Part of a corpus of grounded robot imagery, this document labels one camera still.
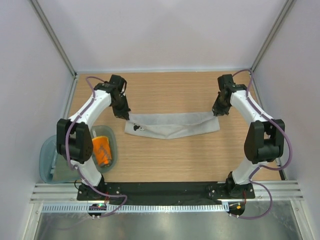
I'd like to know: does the orange grey patterned towel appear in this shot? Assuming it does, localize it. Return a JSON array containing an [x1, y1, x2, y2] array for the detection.
[[92, 136, 112, 167]]

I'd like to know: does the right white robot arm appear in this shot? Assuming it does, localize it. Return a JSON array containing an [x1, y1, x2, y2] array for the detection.
[[212, 74, 285, 198]]

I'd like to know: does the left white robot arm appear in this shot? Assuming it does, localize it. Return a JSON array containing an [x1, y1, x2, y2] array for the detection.
[[56, 74, 131, 200]]

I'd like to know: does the blue translucent plastic tray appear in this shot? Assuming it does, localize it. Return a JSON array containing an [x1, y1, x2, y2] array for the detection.
[[39, 125, 118, 185]]

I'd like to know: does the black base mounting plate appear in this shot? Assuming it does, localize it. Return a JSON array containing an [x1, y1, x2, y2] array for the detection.
[[76, 181, 255, 206]]

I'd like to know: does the right aluminium frame post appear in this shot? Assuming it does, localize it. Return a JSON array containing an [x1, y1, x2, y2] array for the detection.
[[250, 0, 297, 72]]

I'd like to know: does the aluminium frame post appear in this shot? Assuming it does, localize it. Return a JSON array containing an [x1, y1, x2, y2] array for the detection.
[[250, 0, 297, 72], [28, 0, 77, 78]]

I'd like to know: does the left aluminium frame post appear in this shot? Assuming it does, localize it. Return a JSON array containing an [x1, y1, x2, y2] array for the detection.
[[28, 0, 77, 78]]

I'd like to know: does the aluminium rail front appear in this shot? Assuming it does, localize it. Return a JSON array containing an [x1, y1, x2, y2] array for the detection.
[[29, 180, 304, 203]]

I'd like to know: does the white slotted cable duct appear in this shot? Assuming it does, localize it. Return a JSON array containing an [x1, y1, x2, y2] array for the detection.
[[42, 203, 229, 214]]

